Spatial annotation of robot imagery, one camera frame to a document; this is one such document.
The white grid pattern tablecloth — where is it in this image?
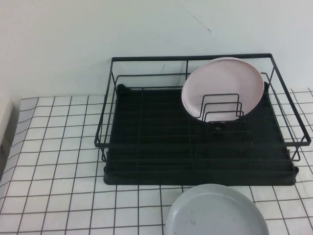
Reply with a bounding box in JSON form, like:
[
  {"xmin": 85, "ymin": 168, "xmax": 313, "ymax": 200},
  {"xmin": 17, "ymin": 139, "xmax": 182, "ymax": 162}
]
[{"xmin": 0, "ymin": 88, "xmax": 313, "ymax": 235}]

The black wire dish rack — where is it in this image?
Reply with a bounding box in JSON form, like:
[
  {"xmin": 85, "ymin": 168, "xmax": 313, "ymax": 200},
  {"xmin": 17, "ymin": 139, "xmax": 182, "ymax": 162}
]
[{"xmin": 94, "ymin": 53, "xmax": 308, "ymax": 172}]

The pink round plate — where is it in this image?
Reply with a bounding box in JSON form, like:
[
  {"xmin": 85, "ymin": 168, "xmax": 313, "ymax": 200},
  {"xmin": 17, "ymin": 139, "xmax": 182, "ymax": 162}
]
[{"xmin": 180, "ymin": 56, "xmax": 265, "ymax": 122}]

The black plastic drip tray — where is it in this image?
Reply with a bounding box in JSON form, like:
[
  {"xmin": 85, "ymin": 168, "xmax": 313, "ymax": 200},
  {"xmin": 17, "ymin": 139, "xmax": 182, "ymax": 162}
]
[{"xmin": 102, "ymin": 83, "xmax": 299, "ymax": 187}]

